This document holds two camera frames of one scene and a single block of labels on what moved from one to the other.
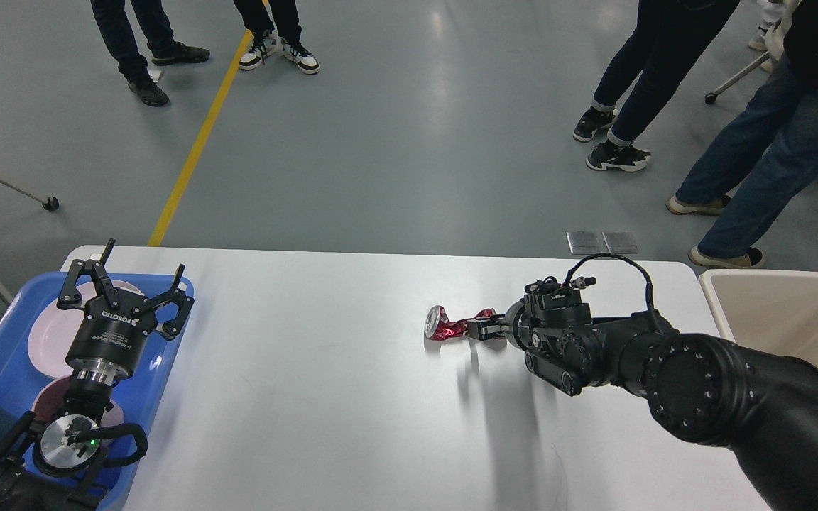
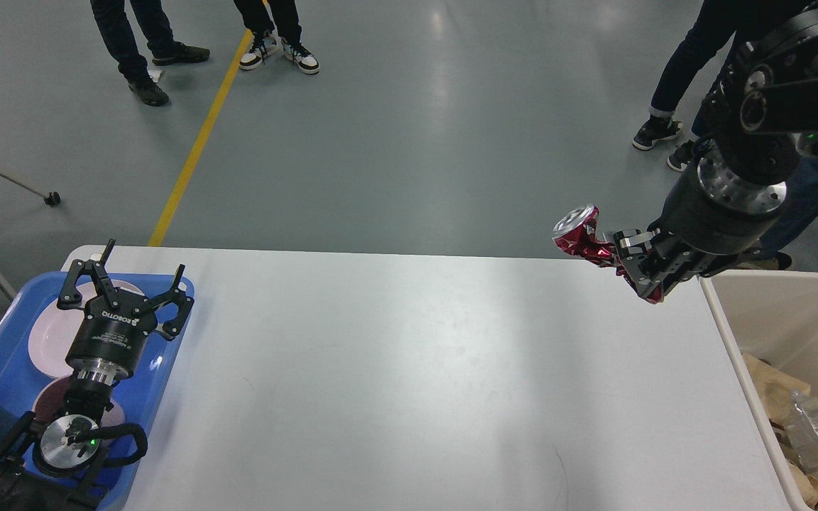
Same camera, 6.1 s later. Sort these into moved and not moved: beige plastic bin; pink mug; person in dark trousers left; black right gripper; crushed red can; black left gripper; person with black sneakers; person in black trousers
Moved: crushed red can; black right gripper; person with black sneakers
Not moved: person in black trousers; black left gripper; beige plastic bin; person in dark trousers left; pink mug
